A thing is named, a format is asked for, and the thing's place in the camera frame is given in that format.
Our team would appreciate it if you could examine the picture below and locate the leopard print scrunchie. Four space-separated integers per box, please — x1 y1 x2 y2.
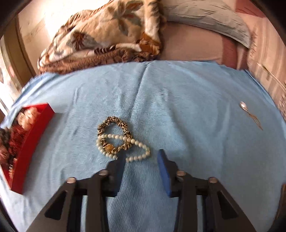
97 115 133 156

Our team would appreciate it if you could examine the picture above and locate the white cherry print scrunchie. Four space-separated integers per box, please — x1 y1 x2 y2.
17 107 40 131

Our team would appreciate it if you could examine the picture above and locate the floral brown cream blanket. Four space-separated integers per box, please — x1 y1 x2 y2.
37 1 166 74

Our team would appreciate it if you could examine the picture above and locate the small pearl bead bracelet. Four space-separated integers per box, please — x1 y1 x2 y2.
95 133 151 163

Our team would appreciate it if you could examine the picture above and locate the striped floral pillow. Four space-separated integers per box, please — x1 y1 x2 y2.
247 18 285 117

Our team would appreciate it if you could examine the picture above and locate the dark red dotted scrunchie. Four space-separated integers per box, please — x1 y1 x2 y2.
8 125 27 157

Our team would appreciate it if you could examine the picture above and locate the red jewelry box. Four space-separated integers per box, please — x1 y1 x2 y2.
1 103 54 194

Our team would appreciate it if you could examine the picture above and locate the light blue bed cloth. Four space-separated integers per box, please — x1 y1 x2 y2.
1 61 285 231

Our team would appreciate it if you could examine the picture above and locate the pink brown bed sheet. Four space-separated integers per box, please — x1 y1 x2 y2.
157 0 267 70

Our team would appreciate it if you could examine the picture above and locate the red plaid scrunchie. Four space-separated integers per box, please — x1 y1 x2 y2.
0 144 17 178

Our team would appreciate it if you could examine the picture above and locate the white cable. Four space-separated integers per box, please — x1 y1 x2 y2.
256 62 286 94

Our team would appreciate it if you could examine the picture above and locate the dark brown fuzzy scrunchie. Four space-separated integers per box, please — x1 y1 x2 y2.
0 128 11 145

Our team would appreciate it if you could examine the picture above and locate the light blue pillow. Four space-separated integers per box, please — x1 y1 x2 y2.
163 1 251 48

